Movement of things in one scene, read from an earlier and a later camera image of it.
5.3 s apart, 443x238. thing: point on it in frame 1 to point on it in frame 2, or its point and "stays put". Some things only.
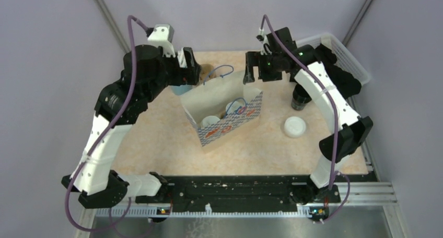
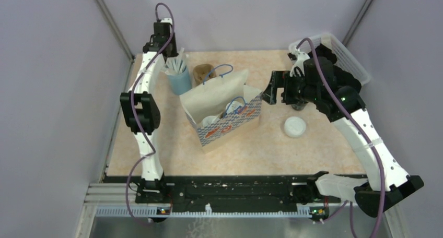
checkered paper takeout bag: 220,108 stays put
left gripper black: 184,75 to 173,52
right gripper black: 255,59 to 281,79
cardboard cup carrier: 207,72 stays put
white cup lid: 208,120 stays put
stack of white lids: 294,127 stays put
